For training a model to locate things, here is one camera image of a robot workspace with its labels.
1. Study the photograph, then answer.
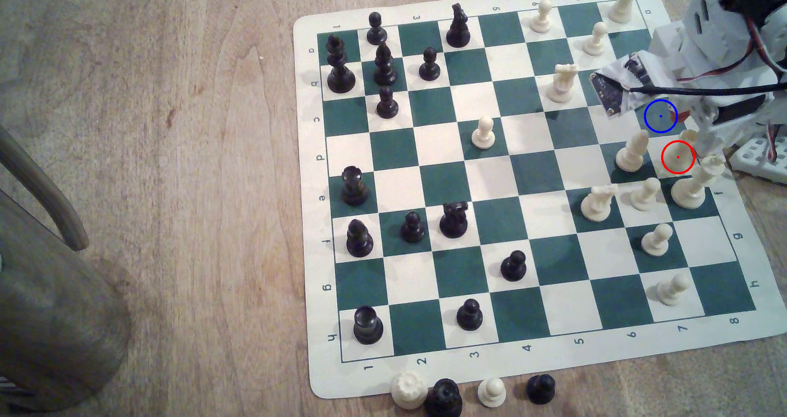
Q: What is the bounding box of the white knight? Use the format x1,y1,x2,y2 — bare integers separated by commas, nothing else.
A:
580,184,619,223
546,63,579,104

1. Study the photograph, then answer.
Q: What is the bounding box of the curved wooden chair rail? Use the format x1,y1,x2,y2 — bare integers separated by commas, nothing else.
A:
0,125,91,252

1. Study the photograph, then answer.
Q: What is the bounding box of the black rook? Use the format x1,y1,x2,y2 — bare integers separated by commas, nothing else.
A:
353,305,384,345
341,165,370,207

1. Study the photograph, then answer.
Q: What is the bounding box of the white pawn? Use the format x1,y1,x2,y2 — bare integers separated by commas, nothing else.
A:
478,378,507,408
641,223,674,257
529,0,553,34
471,116,496,150
656,273,691,307
630,178,662,212
582,21,609,57

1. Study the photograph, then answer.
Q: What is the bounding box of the white chess piece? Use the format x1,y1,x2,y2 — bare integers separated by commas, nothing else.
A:
666,128,700,173

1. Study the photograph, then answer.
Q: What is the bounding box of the black king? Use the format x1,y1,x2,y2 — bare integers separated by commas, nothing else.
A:
326,34,357,94

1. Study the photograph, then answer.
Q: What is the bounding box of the green white chessboard mat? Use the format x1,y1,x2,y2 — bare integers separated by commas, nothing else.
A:
293,0,778,400

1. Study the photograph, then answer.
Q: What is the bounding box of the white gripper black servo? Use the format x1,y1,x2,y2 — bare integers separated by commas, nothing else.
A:
651,18,777,161

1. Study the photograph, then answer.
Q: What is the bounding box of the tape-wrapped wrist camera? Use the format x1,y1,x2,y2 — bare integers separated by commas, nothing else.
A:
589,52,664,118

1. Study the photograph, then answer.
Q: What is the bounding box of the black camera cable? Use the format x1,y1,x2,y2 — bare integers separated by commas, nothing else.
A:
627,81,787,96

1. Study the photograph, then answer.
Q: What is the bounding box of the white breadboard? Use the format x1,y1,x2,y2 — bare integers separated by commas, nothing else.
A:
728,135,787,186

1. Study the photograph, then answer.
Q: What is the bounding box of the white rook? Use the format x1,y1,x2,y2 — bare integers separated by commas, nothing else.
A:
608,0,639,25
391,371,429,410

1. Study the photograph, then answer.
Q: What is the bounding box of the black bishop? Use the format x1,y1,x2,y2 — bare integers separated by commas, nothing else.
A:
346,219,374,258
374,42,397,87

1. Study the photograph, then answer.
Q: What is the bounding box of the black queen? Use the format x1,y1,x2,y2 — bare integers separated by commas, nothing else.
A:
425,379,463,417

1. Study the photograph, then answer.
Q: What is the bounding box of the white queen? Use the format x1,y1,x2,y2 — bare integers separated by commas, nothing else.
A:
671,154,726,210

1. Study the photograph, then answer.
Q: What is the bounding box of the black knight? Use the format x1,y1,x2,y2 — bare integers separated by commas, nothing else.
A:
446,3,472,49
439,201,469,239

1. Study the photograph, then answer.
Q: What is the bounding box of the black pawn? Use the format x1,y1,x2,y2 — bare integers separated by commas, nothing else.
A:
375,86,399,120
526,374,557,405
457,299,484,332
500,250,528,283
366,11,388,46
401,211,426,244
419,47,441,82

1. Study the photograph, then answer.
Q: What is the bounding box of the red servo wire bundle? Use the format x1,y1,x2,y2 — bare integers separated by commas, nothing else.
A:
679,16,787,82

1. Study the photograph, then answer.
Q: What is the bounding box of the white bishop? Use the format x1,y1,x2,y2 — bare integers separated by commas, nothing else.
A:
615,129,651,173

